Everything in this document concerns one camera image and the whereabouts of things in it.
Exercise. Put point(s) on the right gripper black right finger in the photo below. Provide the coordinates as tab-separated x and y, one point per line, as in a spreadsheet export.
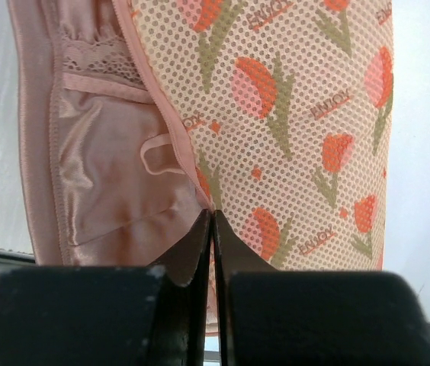
272	317

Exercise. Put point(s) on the peach floral laundry bag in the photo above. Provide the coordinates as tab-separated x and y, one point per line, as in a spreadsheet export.
287	106

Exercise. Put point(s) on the pink satin lace bra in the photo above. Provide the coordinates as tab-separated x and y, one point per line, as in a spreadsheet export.
99	166

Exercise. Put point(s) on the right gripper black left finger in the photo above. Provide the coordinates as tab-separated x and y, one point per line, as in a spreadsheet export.
119	315

